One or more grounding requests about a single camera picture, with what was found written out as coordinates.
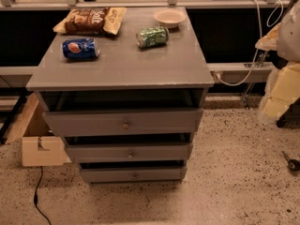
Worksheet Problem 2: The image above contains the grey top drawer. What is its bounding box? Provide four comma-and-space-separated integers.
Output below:
43, 109, 203, 137

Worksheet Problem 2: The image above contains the white bowl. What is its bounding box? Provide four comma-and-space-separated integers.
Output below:
154, 8, 187, 29

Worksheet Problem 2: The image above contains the grey bottom drawer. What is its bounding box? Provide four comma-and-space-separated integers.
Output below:
80, 166, 187, 183

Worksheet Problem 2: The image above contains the grey drawer cabinet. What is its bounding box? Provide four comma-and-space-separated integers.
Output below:
27, 7, 213, 183

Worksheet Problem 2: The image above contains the grey middle drawer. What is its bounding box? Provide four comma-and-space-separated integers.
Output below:
67, 142, 193, 163

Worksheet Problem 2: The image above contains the grey drawer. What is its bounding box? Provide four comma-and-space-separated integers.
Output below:
67, 142, 193, 163
80, 166, 187, 183
43, 109, 203, 137

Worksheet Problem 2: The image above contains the blue pepsi can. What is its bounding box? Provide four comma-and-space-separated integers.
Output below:
62, 37, 99, 60

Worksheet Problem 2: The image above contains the white cable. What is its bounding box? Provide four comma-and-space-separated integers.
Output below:
214, 0, 285, 87

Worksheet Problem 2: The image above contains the brown yellow chip bag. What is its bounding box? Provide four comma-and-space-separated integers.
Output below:
53, 7, 127, 36

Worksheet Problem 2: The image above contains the metal railing frame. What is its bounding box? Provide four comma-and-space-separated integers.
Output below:
0, 0, 300, 84

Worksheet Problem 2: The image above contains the black power cable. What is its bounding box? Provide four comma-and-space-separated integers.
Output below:
33, 166, 53, 225

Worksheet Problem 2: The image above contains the black caster wheel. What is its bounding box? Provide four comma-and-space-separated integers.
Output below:
282, 152, 300, 172

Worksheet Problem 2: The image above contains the thin metal pole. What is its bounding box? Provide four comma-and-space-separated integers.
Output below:
241, 51, 270, 109

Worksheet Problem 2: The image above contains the green soda can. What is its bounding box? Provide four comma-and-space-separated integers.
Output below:
136, 26, 169, 49

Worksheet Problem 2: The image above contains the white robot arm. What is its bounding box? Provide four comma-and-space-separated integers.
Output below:
255, 1, 300, 124

